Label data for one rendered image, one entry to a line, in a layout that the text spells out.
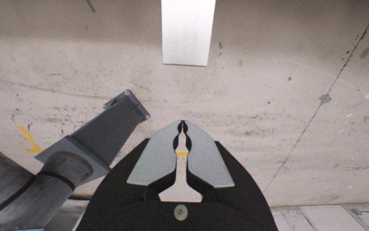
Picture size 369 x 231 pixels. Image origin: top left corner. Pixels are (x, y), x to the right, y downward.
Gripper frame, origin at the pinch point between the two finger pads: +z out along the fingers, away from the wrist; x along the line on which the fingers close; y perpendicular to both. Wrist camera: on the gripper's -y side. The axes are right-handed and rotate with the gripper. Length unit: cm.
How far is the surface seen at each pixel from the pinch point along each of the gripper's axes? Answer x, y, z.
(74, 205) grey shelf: -165, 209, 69
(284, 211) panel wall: 197, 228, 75
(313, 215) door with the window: 246, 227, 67
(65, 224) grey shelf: -181, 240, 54
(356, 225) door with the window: 309, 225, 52
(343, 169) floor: 238, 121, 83
